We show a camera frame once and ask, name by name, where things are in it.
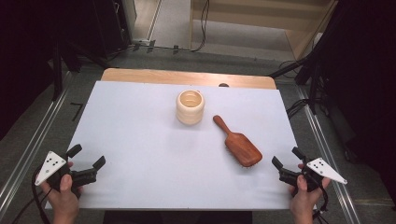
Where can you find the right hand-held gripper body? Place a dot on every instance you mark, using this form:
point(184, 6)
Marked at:
point(325, 170)

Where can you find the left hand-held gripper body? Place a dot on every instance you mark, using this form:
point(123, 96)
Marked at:
point(51, 165)

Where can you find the cream ribbed cup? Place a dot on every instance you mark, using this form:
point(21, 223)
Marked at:
point(190, 107)

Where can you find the person's right hand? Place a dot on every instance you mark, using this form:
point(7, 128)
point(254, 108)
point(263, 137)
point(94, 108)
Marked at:
point(303, 202)

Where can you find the person's left hand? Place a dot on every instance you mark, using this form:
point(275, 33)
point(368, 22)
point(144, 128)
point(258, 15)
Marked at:
point(63, 202)

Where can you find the white board sheet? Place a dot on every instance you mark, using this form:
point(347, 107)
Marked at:
point(140, 149)

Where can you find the black metal stand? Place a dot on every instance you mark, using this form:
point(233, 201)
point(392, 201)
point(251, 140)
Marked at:
point(57, 71)

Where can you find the small dark round knob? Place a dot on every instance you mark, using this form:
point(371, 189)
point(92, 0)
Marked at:
point(223, 85)

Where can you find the wooden table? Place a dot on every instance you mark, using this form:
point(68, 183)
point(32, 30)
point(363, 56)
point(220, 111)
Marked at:
point(174, 77)

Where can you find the black stand feet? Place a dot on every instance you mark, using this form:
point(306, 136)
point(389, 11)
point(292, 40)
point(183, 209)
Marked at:
point(151, 45)

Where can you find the black equipment case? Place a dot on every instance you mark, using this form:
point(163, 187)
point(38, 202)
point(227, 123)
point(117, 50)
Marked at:
point(113, 25)

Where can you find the light wooden cabinet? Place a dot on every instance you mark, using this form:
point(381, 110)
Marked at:
point(249, 18)

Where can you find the metal floor rail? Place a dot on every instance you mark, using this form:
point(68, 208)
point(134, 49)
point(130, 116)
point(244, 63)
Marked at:
point(34, 140)
point(327, 149)

